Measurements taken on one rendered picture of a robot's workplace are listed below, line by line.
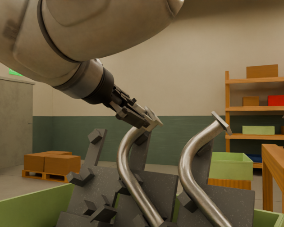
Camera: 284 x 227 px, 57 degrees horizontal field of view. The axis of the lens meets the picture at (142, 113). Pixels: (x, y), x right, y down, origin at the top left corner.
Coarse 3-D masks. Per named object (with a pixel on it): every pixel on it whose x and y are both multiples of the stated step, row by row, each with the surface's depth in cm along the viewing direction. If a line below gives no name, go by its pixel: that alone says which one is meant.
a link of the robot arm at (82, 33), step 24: (48, 0) 29; (72, 0) 27; (96, 0) 27; (120, 0) 26; (144, 0) 26; (168, 0) 27; (48, 24) 32; (72, 24) 29; (96, 24) 29; (120, 24) 28; (144, 24) 28; (168, 24) 30; (72, 48) 32; (96, 48) 32; (120, 48) 32
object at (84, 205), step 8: (88, 168) 75; (72, 176) 71; (80, 176) 75; (88, 176) 74; (80, 184) 74; (96, 200) 68; (104, 200) 67; (80, 208) 65; (88, 208) 64; (96, 208) 67
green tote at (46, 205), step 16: (32, 192) 75; (48, 192) 78; (64, 192) 83; (0, 208) 67; (16, 208) 70; (32, 208) 74; (48, 208) 78; (64, 208) 83; (176, 208) 72; (0, 224) 67; (16, 224) 70; (32, 224) 74; (48, 224) 78; (256, 224) 60; (272, 224) 58
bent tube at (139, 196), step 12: (144, 108) 66; (156, 120) 64; (132, 132) 66; (120, 144) 67; (132, 144) 67; (120, 156) 65; (120, 168) 64; (132, 180) 61; (132, 192) 60; (144, 192) 60; (144, 204) 57; (144, 216) 56; (156, 216) 55
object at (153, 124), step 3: (144, 114) 61; (147, 117) 62; (147, 120) 63; (150, 120) 63; (150, 123) 64; (153, 123) 65; (156, 123) 65; (150, 126) 65; (153, 126) 65; (147, 129) 65; (150, 129) 66
